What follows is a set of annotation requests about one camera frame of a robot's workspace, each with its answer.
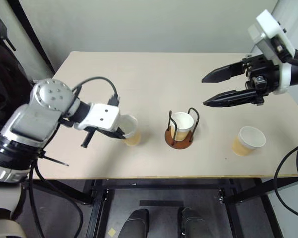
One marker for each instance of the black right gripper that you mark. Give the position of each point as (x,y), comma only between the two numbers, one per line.
(262,74)

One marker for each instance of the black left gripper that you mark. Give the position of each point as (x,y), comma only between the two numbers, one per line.
(96,131)

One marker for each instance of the white and tan paper cup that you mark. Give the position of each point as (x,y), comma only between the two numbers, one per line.
(248,142)
(185,122)
(133,135)

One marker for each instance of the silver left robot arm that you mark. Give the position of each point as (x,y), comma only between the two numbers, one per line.
(34,124)

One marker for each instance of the dark rounded shape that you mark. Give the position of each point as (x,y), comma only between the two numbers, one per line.
(193,223)
(135,223)

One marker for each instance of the black bag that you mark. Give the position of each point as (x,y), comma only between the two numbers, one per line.
(5,74)

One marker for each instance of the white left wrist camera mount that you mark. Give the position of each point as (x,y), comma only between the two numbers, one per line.
(103,116)

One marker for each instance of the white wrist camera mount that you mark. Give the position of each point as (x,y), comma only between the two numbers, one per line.
(103,116)
(265,27)

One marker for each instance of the black metal table frame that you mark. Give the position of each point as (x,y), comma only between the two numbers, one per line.
(99,196)

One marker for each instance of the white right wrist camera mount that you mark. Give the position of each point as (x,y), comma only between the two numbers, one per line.
(265,27)

